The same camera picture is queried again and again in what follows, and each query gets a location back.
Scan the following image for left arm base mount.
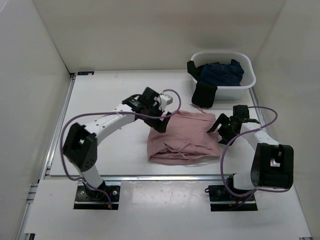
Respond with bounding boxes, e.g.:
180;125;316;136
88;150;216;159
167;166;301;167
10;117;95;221
73;183;121;210

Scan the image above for aluminium table frame rail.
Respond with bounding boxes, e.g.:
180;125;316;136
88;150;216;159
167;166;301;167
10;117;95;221
23;70;312;240

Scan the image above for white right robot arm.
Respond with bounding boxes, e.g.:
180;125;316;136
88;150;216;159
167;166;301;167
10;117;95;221
207;105;294;200

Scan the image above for pink drawstring trousers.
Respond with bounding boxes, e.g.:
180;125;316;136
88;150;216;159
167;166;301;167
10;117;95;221
146;110;221;166

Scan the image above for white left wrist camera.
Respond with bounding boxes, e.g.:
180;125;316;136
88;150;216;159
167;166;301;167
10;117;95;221
158;93;173;109

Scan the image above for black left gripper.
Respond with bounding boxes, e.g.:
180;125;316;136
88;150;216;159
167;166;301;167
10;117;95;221
142;103;172;134

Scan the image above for blue denim jeans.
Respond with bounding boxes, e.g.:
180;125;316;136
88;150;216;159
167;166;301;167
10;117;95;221
202;59;245;87

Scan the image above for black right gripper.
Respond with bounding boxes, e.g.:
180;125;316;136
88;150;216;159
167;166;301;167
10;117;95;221
207;113;238;146

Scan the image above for black garment in basket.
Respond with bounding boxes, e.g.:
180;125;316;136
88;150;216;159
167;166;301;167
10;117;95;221
186;60;218;109

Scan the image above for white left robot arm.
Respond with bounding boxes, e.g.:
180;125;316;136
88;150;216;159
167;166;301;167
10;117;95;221
60;87;174;200

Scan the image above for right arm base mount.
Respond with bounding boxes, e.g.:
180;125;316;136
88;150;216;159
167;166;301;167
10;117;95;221
204;177;258;212

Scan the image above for white plastic basket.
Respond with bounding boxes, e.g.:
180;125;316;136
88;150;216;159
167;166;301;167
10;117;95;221
187;50;256;101

